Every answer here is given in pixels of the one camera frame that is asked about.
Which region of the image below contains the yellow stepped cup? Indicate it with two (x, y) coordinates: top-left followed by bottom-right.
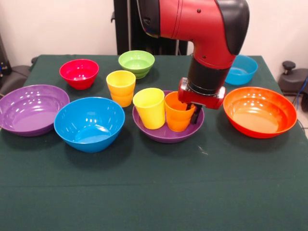
(105, 70), (136, 108)

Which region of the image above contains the black column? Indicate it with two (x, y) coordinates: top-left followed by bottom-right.
(111, 0), (188, 55)

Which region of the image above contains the black equipment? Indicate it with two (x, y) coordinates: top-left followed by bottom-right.
(0, 33), (12, 77)

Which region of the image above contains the blue large bowl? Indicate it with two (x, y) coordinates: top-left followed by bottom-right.
(53, 97), (126, 154)

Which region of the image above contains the yellow smooth cup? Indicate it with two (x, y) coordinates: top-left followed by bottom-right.
(132, 88), (166, 130)

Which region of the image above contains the green small bowl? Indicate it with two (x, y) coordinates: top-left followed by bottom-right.
(118, 50), (155, 79)

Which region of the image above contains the pink-red small bowl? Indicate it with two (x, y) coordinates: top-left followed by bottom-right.
(59, 59), (100, 90)

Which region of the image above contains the dark green tablecloth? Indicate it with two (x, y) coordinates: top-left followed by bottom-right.
(0, 54), (308, 231)

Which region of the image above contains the blue small bowl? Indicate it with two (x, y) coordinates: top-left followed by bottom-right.
(225, 54), (258, 86)

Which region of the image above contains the orange stepped cup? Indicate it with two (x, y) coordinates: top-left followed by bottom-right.
(164, 91), (197, 132)

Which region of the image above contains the orange large bowl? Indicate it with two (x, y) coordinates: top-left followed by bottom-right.
(223, 86), (298, 139)

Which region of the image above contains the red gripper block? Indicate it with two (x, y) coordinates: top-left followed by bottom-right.
(177, 77), (227, 125)

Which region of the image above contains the blue cable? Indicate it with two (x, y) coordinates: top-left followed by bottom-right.
(297, 77), (308, 106)

